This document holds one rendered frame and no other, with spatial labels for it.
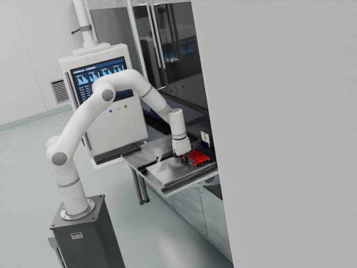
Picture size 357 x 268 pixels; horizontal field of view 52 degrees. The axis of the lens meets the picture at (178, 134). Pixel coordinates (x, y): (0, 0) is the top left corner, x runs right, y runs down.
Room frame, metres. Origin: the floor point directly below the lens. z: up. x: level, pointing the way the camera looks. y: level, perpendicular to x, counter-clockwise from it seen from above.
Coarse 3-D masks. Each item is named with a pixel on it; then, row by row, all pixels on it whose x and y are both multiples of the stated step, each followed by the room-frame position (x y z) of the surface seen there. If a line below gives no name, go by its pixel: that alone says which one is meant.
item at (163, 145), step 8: (168, 136) 2.45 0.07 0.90; (144, 144) 2.37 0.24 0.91; (152, 144) 2.39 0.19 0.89; (160, 144) 2.38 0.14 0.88; (168, 144) 2.36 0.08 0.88; (192, 144) 2.23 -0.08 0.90; (144, 152) 2.30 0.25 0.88; (152, 152) 2.28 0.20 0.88; (160, 152) 2.25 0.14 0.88; (168, 152) 2.16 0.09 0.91
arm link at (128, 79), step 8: (120, 72) 1.88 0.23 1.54; (128, 72) 1.87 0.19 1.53; (136, 72) 1.88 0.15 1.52; (96, 80) 1.90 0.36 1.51; (112, 80) 1.89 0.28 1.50; (120, 80) 1.86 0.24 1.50; (128, 80) 1.85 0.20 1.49; (136, 80) 1.86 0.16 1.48; (144, 80) 1.89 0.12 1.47; (120, 88) 1.88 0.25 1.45; (128, 88) 1.87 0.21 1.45; (136, 88) 1.86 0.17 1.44; (144, 88) 1.87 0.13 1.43
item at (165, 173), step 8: (168, 160) 2.06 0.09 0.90; (176, 160) 2.09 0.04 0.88; (152, 168) 2.02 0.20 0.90; (160, 168) 2.02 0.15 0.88; (168, 168) 2.00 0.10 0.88; (176, 168) 1.98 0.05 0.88; (192, 168) 1.94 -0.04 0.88; (200, 168) 1.86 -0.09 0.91; (152, 176) 1.91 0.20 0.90; (160, 176) 1.92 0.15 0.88; (168, 176) 1.90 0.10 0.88; (176, 176) 1.89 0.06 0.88; (184, 176) 1.82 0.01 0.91; (160, 184) 1.81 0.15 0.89; (168, 184) 1.78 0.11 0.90
